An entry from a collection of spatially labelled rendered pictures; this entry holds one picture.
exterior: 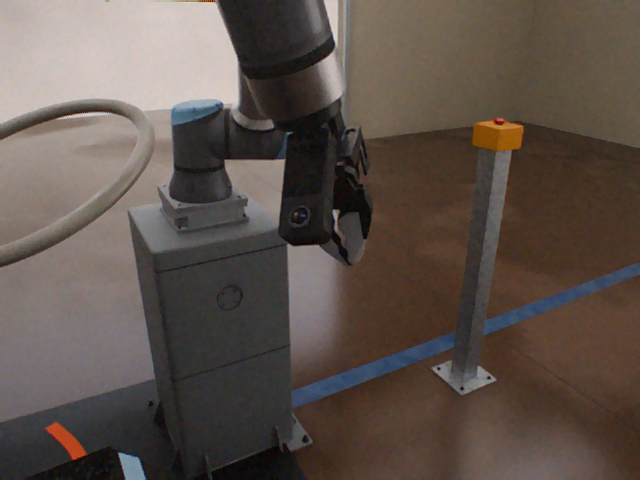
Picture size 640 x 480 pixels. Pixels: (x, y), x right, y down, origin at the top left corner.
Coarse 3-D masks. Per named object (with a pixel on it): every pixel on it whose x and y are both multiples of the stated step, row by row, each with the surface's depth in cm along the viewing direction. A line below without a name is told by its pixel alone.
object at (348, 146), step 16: (320, 112) 47; (336, 112) 48; (288, 128) 48; (304, 128) 48; (336, 128) 54; (352, 128) 56; (352, 144) 53; (336, 160) 52; (352, 160) 52; (368, 160) 59; (336, 176) 51; (352, 176) 51; (336, 192) 53; (352, 192) 52; (336, 208) 54
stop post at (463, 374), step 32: (480, 128) 174; (512, 128) 170; (480, 160) 180; (480, 192) 183; (480, 224) 186; (480, 256) 189; (480, 288) 196; (480, 320) 203; (480, 352) 211; (448, 384) 212; (480, 384) 211
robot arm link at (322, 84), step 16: (336, 48) 46; (320, 64) 44; (336, 64) 46; (256, 80) 45; (272, 80) 44; (288, 80) 44; (304, 80) 44; (320, 80) 44; (336, 80) 46; (256, 96) 46; (272, 96) 45; (288, 96) 45; (304, 96) 45; (320, 96) 45; (336, 96) 46; (272, 112) 46; (288, 112) 46; (304, 112) 46
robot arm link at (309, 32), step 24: (216, 0) 42; (240, 0) 40; (264, 0) 39; (288, 0) 40; (312, 0) 41; (240, 24) 41; (264, 24) 41; (288, 24) 41; (312, 24) 42; (240, 48) 43; (264, 48) 42; (288, 48) 42; (312, 48) 43; (264, 72) 44; (288, 72) 43
